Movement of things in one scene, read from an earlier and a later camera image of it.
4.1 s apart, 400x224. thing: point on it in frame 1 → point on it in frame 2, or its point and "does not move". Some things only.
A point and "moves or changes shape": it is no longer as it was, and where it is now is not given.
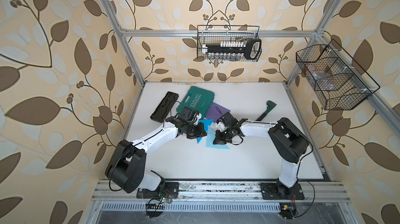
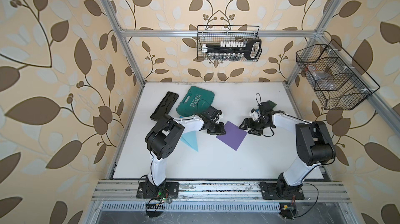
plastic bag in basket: x=322 y=81 does not move
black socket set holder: x=249 y=49 does not move
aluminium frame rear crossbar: x=215 y=33 does not move
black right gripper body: x=224 y=136 → x=256 y=126
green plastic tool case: x=200 y=99 does not move
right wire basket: x=339 y=82 does not move
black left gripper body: x=194 y=131 → x=215 y=128
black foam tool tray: x=164 y=107 does not move
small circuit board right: x=288 y=210 does not move
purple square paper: x=216 y=111 moves or changes shape
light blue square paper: x=210 y=136 → x=190 y=138
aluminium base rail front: x=112 y=191 does not move
